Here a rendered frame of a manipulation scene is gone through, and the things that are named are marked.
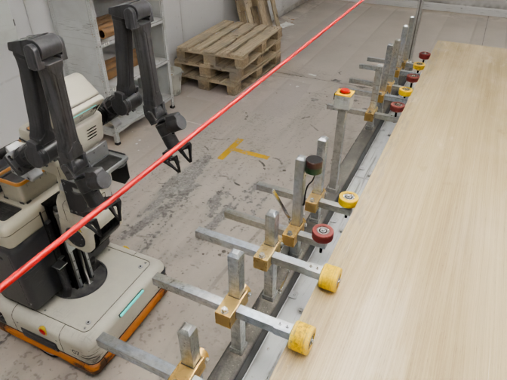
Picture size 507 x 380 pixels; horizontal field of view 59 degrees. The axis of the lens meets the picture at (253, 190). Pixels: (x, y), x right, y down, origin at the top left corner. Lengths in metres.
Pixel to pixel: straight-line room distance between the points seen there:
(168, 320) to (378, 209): 1.33
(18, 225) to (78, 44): 2.19
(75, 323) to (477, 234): 1.77
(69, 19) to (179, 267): 2.18
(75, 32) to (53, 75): 2.59
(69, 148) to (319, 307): 0.92
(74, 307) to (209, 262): 0.88
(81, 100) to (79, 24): 2.21
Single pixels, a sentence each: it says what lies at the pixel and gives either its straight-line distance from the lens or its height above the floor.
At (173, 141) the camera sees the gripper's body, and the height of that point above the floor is 1.11.
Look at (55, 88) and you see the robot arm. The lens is 1.42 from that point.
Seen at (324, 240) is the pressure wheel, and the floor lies 0.89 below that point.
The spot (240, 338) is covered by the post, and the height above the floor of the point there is 0.78.
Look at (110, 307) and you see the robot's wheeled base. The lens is 2.33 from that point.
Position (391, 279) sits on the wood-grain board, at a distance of 1.56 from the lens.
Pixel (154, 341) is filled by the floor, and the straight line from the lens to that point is 2.51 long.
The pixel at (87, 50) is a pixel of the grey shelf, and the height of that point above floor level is 0.84.
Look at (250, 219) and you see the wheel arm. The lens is 1.79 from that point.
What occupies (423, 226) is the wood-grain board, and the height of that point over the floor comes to 0.90.
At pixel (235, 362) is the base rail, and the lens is 1.54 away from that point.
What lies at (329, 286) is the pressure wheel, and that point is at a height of 0.95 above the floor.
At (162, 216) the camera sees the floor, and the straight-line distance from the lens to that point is 3.24.
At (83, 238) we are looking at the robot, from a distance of 2.01.
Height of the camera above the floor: 1.99
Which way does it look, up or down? 35 degrees down
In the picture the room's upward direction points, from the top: straight up
